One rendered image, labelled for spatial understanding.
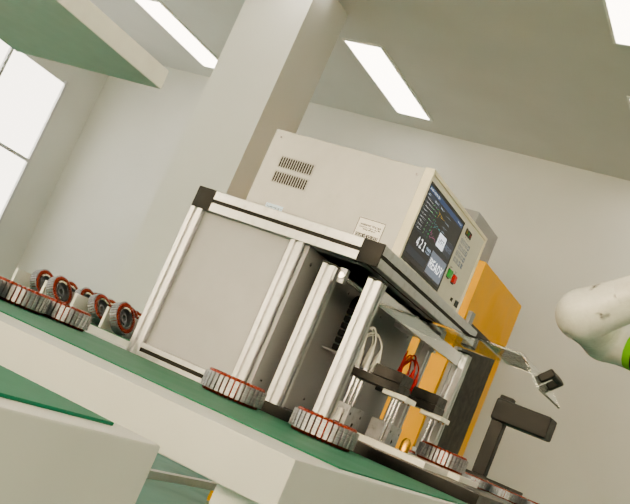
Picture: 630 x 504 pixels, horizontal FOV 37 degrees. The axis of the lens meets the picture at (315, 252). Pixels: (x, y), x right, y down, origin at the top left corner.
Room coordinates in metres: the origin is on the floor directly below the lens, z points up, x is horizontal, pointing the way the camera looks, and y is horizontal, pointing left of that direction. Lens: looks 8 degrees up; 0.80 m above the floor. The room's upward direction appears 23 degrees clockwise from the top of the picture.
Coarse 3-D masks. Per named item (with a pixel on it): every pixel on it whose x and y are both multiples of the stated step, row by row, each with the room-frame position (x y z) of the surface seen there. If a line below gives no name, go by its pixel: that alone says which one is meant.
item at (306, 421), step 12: (300, 408) 1.51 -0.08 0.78; (300, 420) 1.49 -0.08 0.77; (312, 420) 1.48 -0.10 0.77; (324, 420) 1.47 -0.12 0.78; (312, 432) 1.48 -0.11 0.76; (324, 432) 1.47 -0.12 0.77; (336, 432) 1.48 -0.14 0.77; (348, 432) 1.49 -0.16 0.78; (336, 444) 1.48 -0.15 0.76; (348, 444) 1.49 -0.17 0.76
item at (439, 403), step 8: (416, 392) 2.08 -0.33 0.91; (424, 392) 2.07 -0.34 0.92; (392, 400) 2.11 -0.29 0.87; (416, 400) 2.07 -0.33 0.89; (424, 400) 2.07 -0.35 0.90; (432, 400) 2.06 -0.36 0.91; (440, 400) 2.07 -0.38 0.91; (424, 408) 2.06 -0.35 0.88; (432, 408) 2.05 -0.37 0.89; (440, 408) 2.09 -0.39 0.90; (384, 416) 2.11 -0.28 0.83; (392, 416) 2.15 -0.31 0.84; (432, 416) 2.06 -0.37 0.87; (440, 416) 2.05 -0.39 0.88; (392, 424) 2.15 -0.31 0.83; (448, 424) 2.09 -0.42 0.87
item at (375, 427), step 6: (372, 420) 2.11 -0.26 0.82; (378, 420) 2.10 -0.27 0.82; (372, 426) 2.11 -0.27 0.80; (378, 426) 2.10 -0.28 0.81; (390, 426) 2.09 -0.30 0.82; (366, 432) 2.11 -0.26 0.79; (372, 432) 2.10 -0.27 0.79; (378, 432) 2.10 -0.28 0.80; (390, 432) 2.09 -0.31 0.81; (396, 432) 2.13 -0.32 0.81; (378, 438) 2.09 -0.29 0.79; (384, 438) 2.09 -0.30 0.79; (390, 438) 2.11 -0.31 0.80; (396, 438) 2.14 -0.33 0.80; (390, 444) 2.12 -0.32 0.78
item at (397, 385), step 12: (360, 372) 1.88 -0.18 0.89; (384, 372) 1.86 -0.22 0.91; (396, 372) 1.85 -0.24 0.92; (348, 384) 1.90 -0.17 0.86; (360, 384) 1.93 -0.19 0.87; (372, 384) 1.93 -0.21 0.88; (384, 384) 1.85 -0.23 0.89; (396, 384) 1.84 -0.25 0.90; (408, 384) 1.88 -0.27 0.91; (348, 396) 1.90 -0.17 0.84; (396, 396) 1.84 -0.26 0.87; (408, 396) 1.90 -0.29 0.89
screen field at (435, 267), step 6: (432, 252) 1.97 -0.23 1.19; (432, 258) 1.98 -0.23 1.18; (438, 258) 2.01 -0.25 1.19; (432, 264) 1.99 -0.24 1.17; (438, 264) 2.02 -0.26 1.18; (444, 264) 2.05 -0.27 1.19; (426, 270) 1.98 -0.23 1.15; (432, 270) 2.00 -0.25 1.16; (438, 270) 2.03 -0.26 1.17; (432, 276) 2.02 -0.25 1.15; (438, 276) 2.04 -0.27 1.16; (438, 282) 2.06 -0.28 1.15
